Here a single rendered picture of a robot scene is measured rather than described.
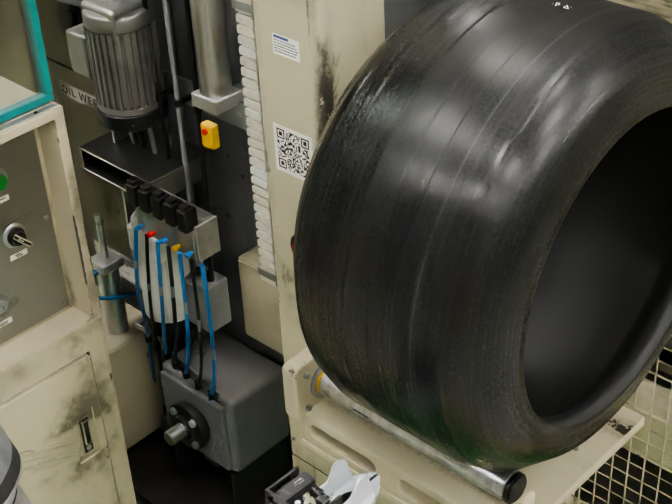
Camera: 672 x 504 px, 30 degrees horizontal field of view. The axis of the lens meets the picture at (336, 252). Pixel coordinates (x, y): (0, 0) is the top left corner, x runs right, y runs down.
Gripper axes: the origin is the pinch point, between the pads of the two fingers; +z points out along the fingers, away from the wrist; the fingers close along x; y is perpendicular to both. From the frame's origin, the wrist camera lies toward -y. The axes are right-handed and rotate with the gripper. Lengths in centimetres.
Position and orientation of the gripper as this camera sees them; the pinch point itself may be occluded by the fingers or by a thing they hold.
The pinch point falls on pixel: (370, 485)
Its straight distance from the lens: 153.3
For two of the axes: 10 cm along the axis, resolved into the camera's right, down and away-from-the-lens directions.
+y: -0.2, -8.2, -5.7
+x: -7.3, -3.8, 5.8
